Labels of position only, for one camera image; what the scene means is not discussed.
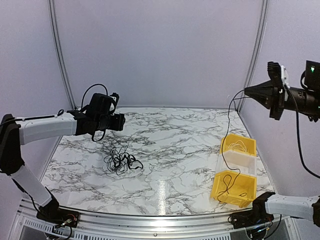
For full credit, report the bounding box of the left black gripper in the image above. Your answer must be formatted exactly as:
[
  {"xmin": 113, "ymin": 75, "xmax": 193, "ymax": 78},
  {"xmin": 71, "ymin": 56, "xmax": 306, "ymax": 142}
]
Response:
[{"xmin": 95, "ymin": 113, "xmax": 125, "ymax": 131}]

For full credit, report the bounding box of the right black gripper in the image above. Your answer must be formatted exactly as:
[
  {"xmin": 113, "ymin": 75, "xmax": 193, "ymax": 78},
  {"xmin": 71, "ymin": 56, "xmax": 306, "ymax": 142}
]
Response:
[{"xmin": 245, "ymin": 79, "xmax": 320, "ymax": 120}]

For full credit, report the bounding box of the black cable bundle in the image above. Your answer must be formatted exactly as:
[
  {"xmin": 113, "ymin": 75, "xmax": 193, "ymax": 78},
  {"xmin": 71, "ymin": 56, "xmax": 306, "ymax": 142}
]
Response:
[{"xmin": 103, "ymin": 145, "xmax": 144, "ymax": 176}]

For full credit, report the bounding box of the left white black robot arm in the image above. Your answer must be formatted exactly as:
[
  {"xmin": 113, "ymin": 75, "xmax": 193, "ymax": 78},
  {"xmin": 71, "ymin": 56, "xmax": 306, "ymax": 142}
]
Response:
[{"xmin": 0, "ymin": 92, "xmax": 126, "ymax": 223}]

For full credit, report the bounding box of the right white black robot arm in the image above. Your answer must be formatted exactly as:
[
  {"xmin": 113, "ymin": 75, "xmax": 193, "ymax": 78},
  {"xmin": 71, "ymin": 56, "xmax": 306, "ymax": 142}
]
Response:
[{"xmin": 244, "ymin": 60, "xmax": 320, "ymax": 226}]

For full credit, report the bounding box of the far yellow storage bin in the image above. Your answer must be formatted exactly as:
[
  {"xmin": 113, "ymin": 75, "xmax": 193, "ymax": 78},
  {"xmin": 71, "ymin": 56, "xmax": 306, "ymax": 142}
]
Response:
[{"xmin": 219, "ymin": 133, "xmax": 257, "ymax": 157}]

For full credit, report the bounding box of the yellow storage bin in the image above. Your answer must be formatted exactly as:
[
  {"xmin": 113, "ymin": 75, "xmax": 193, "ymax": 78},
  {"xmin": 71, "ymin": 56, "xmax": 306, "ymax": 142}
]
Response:
[
  {"xmin": 219, "ymin": 133, "xmax": 257, "ymax": 157},
  {"xmin": 210, "ymin": 170, "xmax": 257, "ymax": 208}
]

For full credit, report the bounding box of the clear plastic storage bin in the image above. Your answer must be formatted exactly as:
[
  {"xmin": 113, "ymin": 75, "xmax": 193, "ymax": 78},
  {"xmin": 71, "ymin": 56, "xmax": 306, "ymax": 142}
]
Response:
[{"xmin": 216, "ymin": 150, "xmax": 258, "ymax": 177}]

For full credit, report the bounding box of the near yellow storage bin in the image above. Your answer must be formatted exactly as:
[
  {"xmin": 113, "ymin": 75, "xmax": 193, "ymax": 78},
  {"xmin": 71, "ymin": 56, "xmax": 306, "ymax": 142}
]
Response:
[{"xmin": 210, "ymin": 170, "xmax": 257, "ymax": 208}]

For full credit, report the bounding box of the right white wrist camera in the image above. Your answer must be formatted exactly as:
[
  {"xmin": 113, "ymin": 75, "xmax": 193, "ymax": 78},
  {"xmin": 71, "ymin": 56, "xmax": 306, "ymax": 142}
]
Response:
[{"xmin": 267, "ymin": 61, "xmax": 289, "ymax": 88}]

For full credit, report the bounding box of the aluminium front frame rail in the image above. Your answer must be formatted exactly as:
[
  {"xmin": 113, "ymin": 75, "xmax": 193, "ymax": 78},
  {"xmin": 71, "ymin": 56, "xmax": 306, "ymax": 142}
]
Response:
[{"xmin": 8, "ymin": 198, "xmax": 300, "ymax": 240}]

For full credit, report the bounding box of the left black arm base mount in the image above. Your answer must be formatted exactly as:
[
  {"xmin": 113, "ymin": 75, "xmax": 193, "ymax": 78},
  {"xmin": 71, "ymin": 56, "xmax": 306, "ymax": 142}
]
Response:
[{"xmin": 36, "ymin": 208, "xmax": 80, "ymax": 228}]

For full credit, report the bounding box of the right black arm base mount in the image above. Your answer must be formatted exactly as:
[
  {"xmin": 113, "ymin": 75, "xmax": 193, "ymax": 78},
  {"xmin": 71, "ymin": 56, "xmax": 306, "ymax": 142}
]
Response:
[{"xmin": 227, "ymin": 208, "xmax": 274, "ymax": 229}]

